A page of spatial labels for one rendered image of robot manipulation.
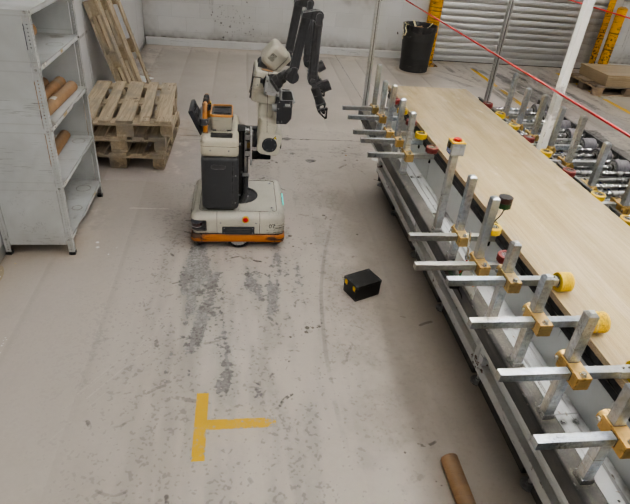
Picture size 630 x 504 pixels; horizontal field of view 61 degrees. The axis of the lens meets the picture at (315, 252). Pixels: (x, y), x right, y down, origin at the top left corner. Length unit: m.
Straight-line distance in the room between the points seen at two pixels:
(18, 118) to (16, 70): 0.28
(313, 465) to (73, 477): 1.04
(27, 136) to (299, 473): 2.48
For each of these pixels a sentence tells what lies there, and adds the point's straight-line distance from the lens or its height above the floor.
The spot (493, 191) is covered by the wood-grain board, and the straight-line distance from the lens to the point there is 3.11.
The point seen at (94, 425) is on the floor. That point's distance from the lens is 2.85.
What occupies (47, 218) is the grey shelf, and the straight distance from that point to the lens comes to 3.91.
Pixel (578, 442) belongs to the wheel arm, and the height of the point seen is 0.96.
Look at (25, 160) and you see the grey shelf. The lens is 3.76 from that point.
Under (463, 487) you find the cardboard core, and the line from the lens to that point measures 2.61.
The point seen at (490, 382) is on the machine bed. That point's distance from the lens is 2.95.
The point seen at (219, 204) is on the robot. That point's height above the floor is 0.34.
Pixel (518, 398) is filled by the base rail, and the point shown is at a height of 0.67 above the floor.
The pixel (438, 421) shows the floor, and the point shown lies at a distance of 2.91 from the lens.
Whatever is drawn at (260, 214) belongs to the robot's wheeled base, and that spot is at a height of 0.27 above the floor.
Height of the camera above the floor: 2.13
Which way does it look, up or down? 33 degrees down
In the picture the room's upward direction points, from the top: 5 degrees clockwise
